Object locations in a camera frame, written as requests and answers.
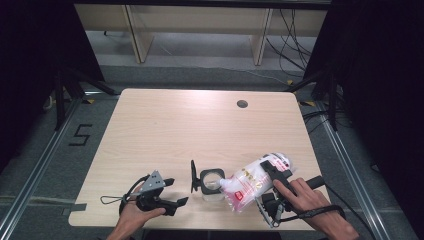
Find person's left hand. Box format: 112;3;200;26
116;184;167;233

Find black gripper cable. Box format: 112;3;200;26
323;183;378;240

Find black floor cables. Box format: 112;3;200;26
301;108;353;135

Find black wrist strap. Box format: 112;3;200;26
118;174;151;215
279;204;347;224

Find grey floor tape strip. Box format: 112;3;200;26
0;194;88;216

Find clear jar with black lid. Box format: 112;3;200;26
189;159;227;202

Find black metal stand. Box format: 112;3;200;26
284;66;345;132
53;66;120;132

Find right black wrist strap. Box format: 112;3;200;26
279;204;347;224

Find left black wrist strap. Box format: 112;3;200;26
118;174;151;215

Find light wooden shelf unit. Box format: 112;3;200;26
73;3;329;66

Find metal floor rail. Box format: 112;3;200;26
0;96;83;240
315;101;392;240

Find black curtain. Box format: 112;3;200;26
304;0;424;234
0;0;105;171

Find thin grey cord loop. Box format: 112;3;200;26
99;195;126;205

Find white plastic bag red print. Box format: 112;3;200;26
218;152;294;213

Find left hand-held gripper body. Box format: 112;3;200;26
134;169;178;216

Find bundle of black cables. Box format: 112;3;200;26
265;9;318;78

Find person's right hand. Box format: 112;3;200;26
273;177;338;232

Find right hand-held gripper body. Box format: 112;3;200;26
254;175;325;230

